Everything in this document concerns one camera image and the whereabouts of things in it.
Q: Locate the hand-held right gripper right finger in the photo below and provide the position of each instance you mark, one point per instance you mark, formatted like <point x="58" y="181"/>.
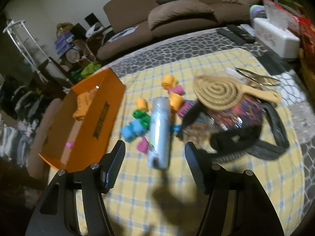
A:
<point x="196" y="172"/>

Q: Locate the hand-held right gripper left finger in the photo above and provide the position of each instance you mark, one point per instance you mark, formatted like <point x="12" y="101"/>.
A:
<point x="114" y="167"/>

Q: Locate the pink hair roller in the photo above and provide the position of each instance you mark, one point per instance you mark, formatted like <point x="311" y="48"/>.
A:
<point x="70" y="144"/>
<point x="177" y="89"/>
<point x="143" y="145"/>

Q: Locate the blue hair roller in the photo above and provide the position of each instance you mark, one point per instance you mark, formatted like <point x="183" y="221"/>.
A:
<point x="131" y="129"/>

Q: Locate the orange cardboard box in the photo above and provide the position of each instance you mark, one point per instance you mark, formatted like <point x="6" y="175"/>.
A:
<point x="98" y="118"/>

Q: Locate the light blue spray bottle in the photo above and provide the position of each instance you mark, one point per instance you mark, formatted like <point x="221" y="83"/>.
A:
<point x="158" y="132"/>

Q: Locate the green hair roller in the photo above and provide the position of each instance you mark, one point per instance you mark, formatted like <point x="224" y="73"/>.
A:
<point x="145" y="121"/>
<point x="138" y="114"/>

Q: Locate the orange hair roller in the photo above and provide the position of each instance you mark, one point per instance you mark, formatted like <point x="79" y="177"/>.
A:
<point x="168" y="81"/>
<point x="142" y="103"/>
<point x="176" y="101"/>

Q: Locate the wooden hairbrush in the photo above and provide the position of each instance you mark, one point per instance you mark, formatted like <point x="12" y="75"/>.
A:
<point x="214" y="91"/>

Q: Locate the blue hair clip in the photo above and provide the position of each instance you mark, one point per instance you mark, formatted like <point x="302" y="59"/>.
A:
<point x="175" y="128"/>

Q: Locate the black hair brush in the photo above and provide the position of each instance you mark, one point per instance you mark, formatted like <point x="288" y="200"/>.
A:
<point x="192" y="116"/>

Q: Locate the pink comb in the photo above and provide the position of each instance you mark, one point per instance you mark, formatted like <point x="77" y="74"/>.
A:
<point x="185" y="108"/>

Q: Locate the orange printed cloth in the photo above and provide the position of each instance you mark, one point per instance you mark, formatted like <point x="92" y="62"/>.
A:
<point x="83" y="105"/>

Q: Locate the grey knit headband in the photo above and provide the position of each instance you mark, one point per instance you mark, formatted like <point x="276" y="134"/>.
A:
<point x="278" y="127"/>

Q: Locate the pile of clothes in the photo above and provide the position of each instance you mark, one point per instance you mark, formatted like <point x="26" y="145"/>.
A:
<point x="22" y="132"/>

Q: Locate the dark green bag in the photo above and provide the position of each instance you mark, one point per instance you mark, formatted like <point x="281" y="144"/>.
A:
<point x="76" y="75"/>

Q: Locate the lime green bag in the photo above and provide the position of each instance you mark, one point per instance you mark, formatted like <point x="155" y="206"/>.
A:
<point x="89" y="68"/>

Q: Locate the white nail file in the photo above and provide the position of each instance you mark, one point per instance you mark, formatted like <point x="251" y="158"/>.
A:
<point x="232" y="72"/>

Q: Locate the gold metal scissors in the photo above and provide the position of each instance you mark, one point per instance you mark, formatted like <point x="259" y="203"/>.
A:
<point x="260" y="78"/>

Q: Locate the round tin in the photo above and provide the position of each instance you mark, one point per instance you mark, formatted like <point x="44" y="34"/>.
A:
<point x="73" y="56"/>

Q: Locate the grey patterned blanket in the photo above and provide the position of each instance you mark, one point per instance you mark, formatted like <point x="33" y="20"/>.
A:
<point x="172" y="46"/>

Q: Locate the white papers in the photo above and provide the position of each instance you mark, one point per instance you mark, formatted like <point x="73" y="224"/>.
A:
<point x="123" y="33"/>

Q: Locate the stack of purple boxes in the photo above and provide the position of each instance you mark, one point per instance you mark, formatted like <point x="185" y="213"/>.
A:
<point x="62" y="41"/>

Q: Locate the black remote control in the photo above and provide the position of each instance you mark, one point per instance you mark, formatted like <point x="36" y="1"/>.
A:
<point x="230" y="36"/>
<point x="242" y="33"/>

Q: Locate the black box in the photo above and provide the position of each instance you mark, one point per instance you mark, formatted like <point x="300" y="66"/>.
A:
<point x="77" y="29"/>

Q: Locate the brown wicker basket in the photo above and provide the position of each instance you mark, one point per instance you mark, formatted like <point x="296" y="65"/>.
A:
<point x="64" y="27"/>

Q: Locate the black speaker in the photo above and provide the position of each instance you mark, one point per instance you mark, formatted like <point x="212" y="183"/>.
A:
<point x="91" y="18"/>

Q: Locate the white remote control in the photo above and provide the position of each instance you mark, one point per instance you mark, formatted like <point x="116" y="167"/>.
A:
<point x="247" y="28"/>

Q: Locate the white tissue box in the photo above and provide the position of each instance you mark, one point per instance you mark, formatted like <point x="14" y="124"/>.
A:
<point x="278" y="39"/>

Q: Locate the white metal rack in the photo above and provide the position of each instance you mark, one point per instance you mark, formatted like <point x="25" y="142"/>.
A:
<point x="17" y="38"/>

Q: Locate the brown sofa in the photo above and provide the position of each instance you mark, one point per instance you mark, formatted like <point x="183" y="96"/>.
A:
<point x="128" y="5"/>

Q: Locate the pastel plastic container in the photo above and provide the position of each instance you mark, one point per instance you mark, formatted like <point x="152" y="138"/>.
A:
<point x="257" y="11"/>

